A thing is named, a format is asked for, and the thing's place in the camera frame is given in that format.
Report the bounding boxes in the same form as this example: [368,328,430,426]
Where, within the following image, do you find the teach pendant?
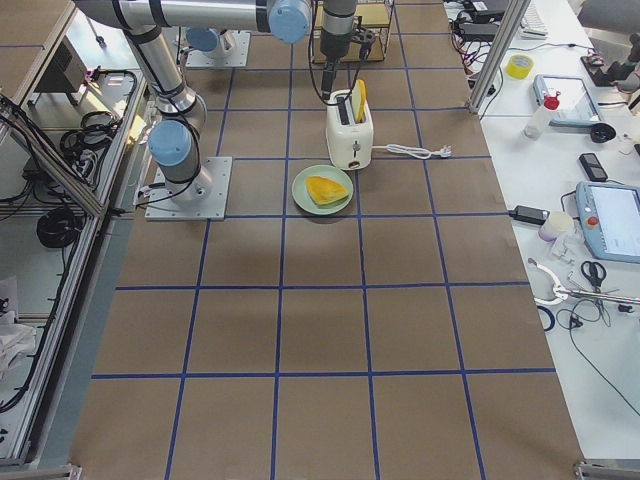
[576,182,639,264]
[533,74,603,127]

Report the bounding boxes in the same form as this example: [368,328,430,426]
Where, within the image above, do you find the triangular toast on plate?
[305,176,349,206]

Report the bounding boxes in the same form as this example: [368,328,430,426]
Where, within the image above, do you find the teach pendant far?
[533,74,603,127]

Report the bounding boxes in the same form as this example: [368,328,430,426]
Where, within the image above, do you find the wire basket with wooden shelf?
[311,0,395,65]

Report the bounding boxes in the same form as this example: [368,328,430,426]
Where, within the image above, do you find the teach pendant near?
[576,182,639,264]

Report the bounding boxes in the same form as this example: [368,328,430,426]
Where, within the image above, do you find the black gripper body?
[320,28,352,62]

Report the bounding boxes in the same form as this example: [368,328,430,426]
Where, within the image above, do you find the black power adapter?
[508,205,549,225]

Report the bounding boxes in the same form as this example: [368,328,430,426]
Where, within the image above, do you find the white two-slot toaster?
[326,90,374,170]

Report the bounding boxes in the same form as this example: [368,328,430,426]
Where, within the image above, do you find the yellow tape roll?
[505,54,534,80]

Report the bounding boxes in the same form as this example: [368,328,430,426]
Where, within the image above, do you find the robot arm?
[75,1,315,130]
[186,27,236,58]

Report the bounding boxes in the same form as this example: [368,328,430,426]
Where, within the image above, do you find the white toaster power cable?
[372,143,456,161]

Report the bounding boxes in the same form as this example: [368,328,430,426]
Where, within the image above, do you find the aluminium frame post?
[467,0,530,114]

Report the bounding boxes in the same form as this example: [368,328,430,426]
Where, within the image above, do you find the white squeeze bottle red cap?
[523,93,560,140]

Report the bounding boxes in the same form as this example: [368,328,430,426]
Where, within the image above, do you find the bread slice in toaster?
[351,79,367,124]

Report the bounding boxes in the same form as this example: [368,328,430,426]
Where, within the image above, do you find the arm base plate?
[145,157,233,221]
[186,28,251,69]

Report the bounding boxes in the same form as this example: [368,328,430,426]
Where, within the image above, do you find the black scissors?
[580,260,607,293]

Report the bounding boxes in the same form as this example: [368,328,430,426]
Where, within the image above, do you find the light green plate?
[291,165,354,215]

